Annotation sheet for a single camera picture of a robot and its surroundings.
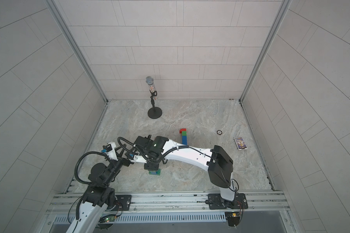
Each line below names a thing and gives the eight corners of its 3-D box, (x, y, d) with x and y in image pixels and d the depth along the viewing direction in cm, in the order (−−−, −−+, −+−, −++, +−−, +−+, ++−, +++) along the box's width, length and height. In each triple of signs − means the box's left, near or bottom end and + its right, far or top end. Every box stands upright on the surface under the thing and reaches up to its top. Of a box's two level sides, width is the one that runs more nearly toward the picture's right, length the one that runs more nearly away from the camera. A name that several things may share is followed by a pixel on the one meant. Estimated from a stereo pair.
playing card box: (238, 150, 91) (239, 149, 90) (233, 138, 97) (234, 137, 95) (246, 149, 92) (247, 148, 90) (241, 137, 97) (242, 136, 96)
